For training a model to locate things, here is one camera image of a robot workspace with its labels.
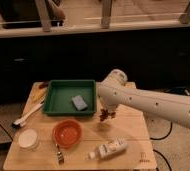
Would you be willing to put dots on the blue-grey sponge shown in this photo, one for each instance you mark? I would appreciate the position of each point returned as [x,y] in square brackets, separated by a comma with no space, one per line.
[79,103]

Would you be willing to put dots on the dark red grape bunch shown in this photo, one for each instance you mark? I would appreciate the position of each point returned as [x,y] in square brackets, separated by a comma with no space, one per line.
[105,114]

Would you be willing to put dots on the white round lid container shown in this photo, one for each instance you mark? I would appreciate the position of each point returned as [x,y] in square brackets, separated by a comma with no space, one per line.
[28,139]

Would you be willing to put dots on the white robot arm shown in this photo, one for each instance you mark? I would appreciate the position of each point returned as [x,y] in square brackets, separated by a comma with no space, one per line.
[112,92]

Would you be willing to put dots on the red bowl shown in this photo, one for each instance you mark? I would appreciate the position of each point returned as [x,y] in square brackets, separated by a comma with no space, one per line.
[67,133]

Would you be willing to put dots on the wooden table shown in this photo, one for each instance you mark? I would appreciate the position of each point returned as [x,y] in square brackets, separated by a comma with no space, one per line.
[128,123]

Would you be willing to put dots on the dark blue object on floor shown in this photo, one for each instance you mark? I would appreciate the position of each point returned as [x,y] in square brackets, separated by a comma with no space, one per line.
[179,91]

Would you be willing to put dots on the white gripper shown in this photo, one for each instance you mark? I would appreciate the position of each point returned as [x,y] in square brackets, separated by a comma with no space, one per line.
[108,107]

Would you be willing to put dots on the clear plastic bottle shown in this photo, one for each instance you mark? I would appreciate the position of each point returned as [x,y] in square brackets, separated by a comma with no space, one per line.
[109,149]

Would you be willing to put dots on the dark red small item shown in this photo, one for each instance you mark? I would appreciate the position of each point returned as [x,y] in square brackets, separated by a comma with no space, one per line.
[43,85]

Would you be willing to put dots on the green plastic tray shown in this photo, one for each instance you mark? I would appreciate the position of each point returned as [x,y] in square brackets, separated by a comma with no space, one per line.
[58,100]

